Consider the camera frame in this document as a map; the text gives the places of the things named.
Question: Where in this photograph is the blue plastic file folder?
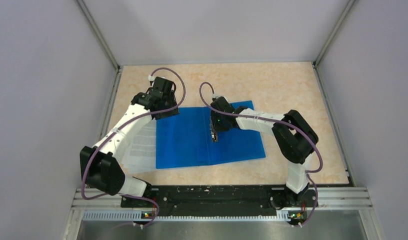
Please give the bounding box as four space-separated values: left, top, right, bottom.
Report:
156 107 266 169

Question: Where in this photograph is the white printed paper stack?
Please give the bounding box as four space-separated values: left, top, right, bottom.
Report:
122 120 157 175

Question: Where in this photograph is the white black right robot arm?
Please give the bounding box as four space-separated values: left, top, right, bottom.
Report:
210 96 320 206

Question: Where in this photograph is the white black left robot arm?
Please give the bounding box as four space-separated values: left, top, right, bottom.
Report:
80 76 179 207

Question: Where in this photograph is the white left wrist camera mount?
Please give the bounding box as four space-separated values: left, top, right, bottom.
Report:
148 75 165 86

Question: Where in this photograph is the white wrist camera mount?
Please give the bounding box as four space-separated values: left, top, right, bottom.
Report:
212 94 228 101
148 75 165 86

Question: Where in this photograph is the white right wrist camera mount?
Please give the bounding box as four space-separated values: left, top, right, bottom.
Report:
212 94 228 101

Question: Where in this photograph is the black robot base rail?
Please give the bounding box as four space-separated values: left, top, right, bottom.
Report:
121 184 319 220

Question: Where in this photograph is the grey left frame post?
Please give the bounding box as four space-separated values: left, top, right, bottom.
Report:
74 0 122 72

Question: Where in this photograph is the grey aluminium frame post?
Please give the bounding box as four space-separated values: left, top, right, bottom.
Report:
312 0 359 69

